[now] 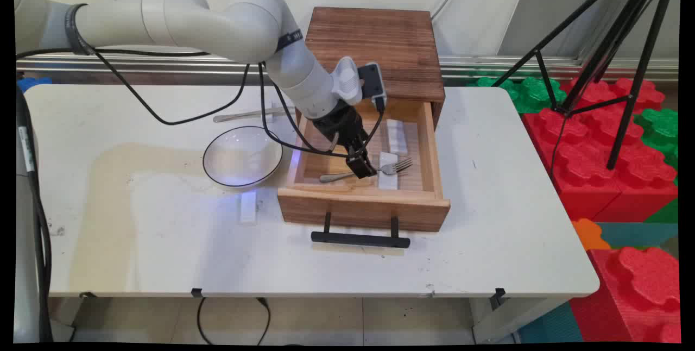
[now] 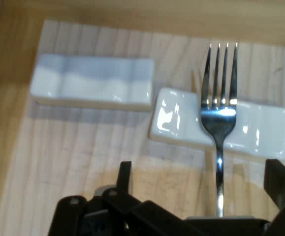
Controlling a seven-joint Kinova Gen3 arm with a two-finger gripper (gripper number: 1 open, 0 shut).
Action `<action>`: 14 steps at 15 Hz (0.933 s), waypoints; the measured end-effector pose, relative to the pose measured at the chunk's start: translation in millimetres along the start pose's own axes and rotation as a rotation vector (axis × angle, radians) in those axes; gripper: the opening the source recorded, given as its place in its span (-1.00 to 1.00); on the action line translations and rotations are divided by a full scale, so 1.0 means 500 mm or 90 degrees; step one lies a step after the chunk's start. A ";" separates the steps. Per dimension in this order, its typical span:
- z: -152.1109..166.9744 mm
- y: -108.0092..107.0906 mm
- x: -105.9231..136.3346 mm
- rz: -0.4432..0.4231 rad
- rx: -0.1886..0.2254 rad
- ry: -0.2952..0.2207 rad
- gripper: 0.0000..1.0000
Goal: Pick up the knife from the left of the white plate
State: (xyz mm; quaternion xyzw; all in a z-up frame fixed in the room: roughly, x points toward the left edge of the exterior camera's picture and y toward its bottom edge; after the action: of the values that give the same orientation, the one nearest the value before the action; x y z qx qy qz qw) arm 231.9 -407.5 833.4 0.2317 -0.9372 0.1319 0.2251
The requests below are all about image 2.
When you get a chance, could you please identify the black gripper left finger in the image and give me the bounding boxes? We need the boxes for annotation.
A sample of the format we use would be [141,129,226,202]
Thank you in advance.
[48,161,197,236]

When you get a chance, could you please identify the light wooden tray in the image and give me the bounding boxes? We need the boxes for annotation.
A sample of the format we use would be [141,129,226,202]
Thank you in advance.
[0,0,285,236]

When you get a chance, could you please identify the silver metal fork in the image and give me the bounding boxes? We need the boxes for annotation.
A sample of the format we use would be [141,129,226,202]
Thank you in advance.
[200,43,239,218]

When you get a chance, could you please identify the white ceramic cutlery rest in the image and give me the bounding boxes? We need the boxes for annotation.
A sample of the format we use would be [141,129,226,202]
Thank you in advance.
[30,53,155,113]
[149,87,285,163]

